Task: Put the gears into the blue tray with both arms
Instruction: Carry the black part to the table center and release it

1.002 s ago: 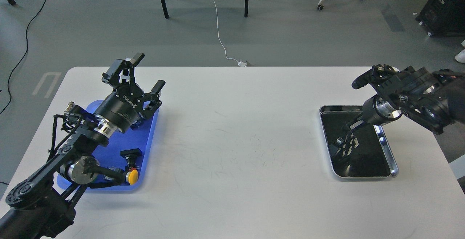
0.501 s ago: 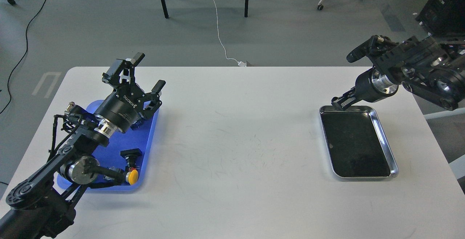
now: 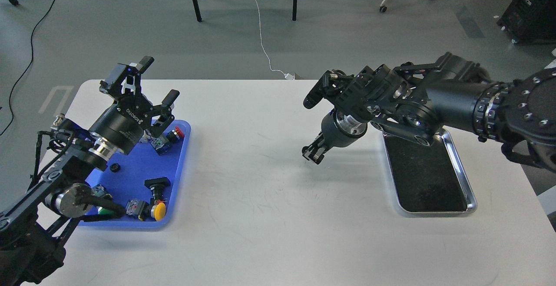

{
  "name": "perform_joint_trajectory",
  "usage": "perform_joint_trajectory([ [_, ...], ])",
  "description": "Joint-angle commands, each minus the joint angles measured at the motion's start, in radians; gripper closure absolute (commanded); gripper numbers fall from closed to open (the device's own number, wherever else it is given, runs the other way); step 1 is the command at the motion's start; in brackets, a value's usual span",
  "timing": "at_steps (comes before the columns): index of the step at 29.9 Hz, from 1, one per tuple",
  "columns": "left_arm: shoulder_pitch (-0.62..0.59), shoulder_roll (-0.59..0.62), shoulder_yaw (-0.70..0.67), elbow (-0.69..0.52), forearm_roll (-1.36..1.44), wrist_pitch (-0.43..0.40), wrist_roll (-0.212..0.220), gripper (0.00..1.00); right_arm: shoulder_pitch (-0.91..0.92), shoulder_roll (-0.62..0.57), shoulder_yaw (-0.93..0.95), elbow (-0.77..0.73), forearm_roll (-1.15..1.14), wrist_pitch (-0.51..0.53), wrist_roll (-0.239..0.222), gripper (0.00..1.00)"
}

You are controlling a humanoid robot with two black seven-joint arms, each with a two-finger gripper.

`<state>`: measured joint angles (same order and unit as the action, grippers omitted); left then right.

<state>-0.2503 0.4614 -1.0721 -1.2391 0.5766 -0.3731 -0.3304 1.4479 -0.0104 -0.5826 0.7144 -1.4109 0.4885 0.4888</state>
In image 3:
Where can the black push button switch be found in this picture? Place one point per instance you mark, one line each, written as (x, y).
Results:
(157, 186)

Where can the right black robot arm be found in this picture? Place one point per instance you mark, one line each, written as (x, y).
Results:
(413, 102)

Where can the metal tray with black mat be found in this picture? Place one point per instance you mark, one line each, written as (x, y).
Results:
(429, 181)

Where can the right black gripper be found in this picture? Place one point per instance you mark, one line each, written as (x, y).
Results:
(338, 130)

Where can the red push button switch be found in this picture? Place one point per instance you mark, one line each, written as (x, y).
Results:
(163, 143)

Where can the blue plastic tray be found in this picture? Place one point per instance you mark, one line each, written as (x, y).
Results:
(141, 164)

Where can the yellow push button switch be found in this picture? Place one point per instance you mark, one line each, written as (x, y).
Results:
(140, 209)

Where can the black equipment case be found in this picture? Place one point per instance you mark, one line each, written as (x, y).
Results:
(530, 21)

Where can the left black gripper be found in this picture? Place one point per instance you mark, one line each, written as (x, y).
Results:
(124, 122)

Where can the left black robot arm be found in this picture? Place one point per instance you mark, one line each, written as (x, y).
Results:
(35, 229)

